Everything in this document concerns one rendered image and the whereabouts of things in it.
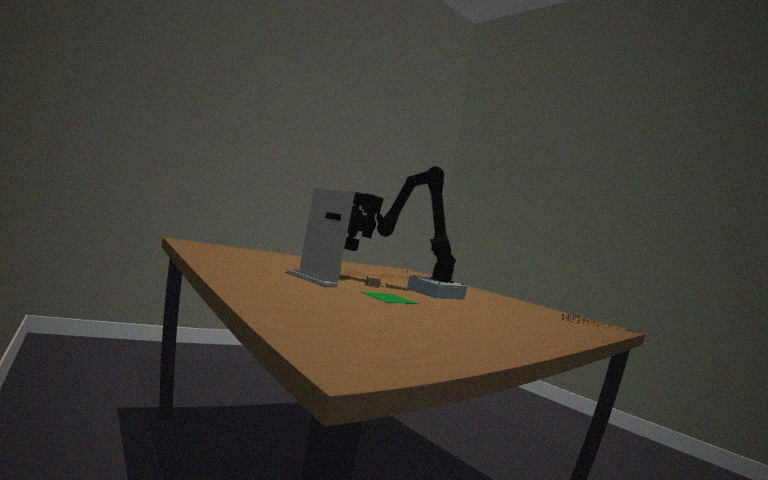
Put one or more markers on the green translucent square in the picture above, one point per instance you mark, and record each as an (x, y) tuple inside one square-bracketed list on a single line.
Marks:
[(390, 298)]

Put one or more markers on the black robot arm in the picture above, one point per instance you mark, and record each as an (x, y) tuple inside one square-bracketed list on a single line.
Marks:
[(434, 178)]

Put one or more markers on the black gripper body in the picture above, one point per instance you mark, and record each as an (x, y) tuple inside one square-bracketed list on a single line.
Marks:
[(363, 223)]

